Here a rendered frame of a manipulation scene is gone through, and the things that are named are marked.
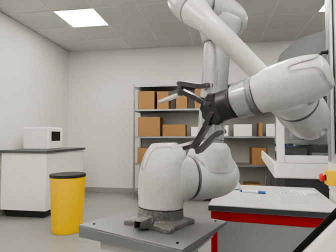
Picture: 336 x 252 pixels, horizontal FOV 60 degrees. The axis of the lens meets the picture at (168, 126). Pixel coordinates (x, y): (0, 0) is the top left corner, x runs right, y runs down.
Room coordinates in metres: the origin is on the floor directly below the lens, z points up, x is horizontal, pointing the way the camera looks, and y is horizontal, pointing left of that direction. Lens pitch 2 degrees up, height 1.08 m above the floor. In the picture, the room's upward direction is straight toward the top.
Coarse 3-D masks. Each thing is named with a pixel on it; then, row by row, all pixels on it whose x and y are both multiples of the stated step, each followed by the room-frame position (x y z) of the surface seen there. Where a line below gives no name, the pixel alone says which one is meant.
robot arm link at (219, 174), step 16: (224, 0) 1.02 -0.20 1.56; (224, 16) 1.02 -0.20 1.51; (240, 16) 1.06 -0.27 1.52; (240, 32) 1.11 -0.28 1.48; (208, 48) 1.06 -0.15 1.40; (208, 64) 1.06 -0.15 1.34; (224, 64) 1.06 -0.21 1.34; (208, 80) 1.06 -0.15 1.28; (224, 80) 1.06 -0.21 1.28; (224, 144) 1.06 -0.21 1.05; (208, 160) 1.02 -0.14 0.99; (224, 160) 1.04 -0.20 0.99; (208, 176) 1.01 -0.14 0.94; (224, 176) 1.04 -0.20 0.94; (208, 192) 1.02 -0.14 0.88; (224, 192) 1.07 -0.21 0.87
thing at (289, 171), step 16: (320, 32) 1.89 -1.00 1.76; (288, 48) 1.94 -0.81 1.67; (304, 48) 1.91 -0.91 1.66; (320, 48) 1.89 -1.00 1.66; (272, 160) 2.14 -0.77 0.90; (288, 160) 1.94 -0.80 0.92; (304, 160) 1.92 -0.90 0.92; (320, 160) 1.89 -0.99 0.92; (272, 176) 2.94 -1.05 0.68; (288, 176) 1.94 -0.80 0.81; (304, 176) 1.92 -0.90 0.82; (320, 192) 1.91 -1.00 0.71
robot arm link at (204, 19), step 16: (192, 0) 0.91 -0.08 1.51; (192, 16) 0.89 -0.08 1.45; (208, 16) 0.85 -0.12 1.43; (208, 32) 0.85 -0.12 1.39; (224, 32) 0.83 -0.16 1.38; (224, 48) 0.84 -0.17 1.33; (240, 48) 0.82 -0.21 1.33; (240, 64) 0.83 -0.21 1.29; (256, 64) 0.81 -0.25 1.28; (320, 112) 0.67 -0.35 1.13; (288, 128) 0.73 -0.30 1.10; (304, 128) 0.69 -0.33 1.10; (320, 128) 0.71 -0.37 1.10
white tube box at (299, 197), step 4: (280, 192) 1.49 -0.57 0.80; (296, 192) 1.49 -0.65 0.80; (300, 192) 1.49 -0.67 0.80; (280, 196) 1.44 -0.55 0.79; (284, 196) 1.42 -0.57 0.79; (288, 196) 1.42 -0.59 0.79; (292, 196) 1.42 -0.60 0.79; (296, 196) 1.42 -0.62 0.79; (300, 196) 1.41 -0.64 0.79; (304, 196) 1.41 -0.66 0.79; (280, 200) 1.44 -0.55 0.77; (284, 200) 1.42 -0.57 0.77; (288, 200) 1.42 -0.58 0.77; (292, 200) 1.42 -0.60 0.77; (296, 200) 1.42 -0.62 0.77; (300, 200) 1.41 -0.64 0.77; (304, 200) 1.41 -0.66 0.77
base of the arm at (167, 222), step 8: (136, 216) 0.98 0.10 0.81; (144, 216) 0.93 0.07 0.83; (152, 216) 0.93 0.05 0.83; (160, 216) 0.92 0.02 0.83; (168, 216) 0.93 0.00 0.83; (176, 216) 0.95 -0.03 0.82; (184, 216) 1.02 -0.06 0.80; (128, 224) 0.96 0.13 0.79; (136, 224) 0.91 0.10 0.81; (144, 224) 0.90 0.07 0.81; (152, 224) 0.92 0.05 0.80; (160, 224) 0.91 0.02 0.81; (168, 224) 0.91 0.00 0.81; (176, 224) 0.93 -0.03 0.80; (184, 224) 0.97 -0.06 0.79; (168, 232) 0.88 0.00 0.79
